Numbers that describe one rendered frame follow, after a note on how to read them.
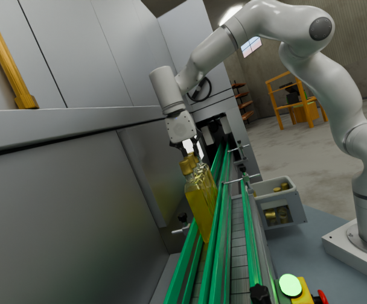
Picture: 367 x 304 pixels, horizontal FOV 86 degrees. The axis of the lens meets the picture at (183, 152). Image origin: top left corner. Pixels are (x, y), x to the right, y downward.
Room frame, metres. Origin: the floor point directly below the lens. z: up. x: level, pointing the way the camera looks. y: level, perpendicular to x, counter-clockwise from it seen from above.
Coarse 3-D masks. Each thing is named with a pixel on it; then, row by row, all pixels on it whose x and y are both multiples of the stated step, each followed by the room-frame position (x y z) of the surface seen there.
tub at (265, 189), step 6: (264, 180) 0.99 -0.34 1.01; (270, 180) 0.97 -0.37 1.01; (276, 180) 0.96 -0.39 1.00; (282, 180) 0.95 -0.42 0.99; (288, 180) 0.90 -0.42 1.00; (246, 186) 1.00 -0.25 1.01; (252, 186) 1.00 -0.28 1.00; (258, 186) 0.99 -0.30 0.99; (264, 186) 0.98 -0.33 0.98; (270, 186) 0.97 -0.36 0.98; (276, 186) 0.96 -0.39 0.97; (294, 186) 0.82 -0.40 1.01; (258, 192) 0.99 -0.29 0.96; (264, 192) 0.98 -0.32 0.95; (270, 192) 0.97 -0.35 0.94; (276, 192) 0.82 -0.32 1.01; (282, 192) 0.81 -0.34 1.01; (258, 198) 0.84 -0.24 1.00
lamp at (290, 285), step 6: (282, 276) 0.42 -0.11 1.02; (288, 276) 0.41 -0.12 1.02; (294, 276) 0.41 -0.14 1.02; (282, 282) 0.40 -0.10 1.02; (288, 282) 0.39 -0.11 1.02; (294, 282) 0.39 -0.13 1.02; (282, 288) 0.39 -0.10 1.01; (288, 288) 0.39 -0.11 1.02; (294, 288) 0.38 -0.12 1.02; (300, 288) 0.39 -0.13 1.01; (288, 294) 0.39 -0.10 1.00; (294, 294) 0.38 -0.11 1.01; (300, 294) 0.38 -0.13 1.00
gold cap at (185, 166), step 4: (184, 160) 0.62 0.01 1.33; (188, 160) 0.62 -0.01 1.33; (180, 164) 0.61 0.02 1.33; (184, 164) 0.61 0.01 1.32; (188, 164) 0.61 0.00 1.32; (180, 168) 0.62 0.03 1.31; (184, 168) 0.61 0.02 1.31; (188, 168) 0.61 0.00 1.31; (184, 172) 0.61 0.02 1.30; (188, 172) 0.61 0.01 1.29; (192, 172) 0.61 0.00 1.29
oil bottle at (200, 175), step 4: (196, 176) 0.66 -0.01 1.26; (200, 176) 0.65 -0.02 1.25; (204, 176) 0.68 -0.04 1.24; (204, 180) 0.66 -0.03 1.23; (204, 184) 0.65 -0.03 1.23; (208, 188) 0.67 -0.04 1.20; (208, 192) 0.65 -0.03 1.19; (208, 196) 0.65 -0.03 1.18; (212, 196) 0.69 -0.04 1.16; (212, 200) 0.67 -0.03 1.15; (212, 204) 0.65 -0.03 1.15; (212, 208) 0.64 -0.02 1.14
